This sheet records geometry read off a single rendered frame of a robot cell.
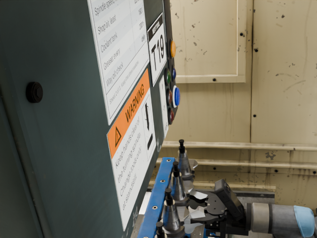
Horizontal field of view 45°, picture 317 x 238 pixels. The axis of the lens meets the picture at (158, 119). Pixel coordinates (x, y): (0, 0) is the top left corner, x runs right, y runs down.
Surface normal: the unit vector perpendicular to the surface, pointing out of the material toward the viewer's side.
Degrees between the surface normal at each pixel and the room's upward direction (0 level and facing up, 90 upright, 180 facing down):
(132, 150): 90
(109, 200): 90
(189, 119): 90
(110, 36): 90
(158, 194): 0
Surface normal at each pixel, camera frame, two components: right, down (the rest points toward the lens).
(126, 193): 0.98, 0.00
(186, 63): -0.18, 0.47
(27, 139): 0.83, 0.18
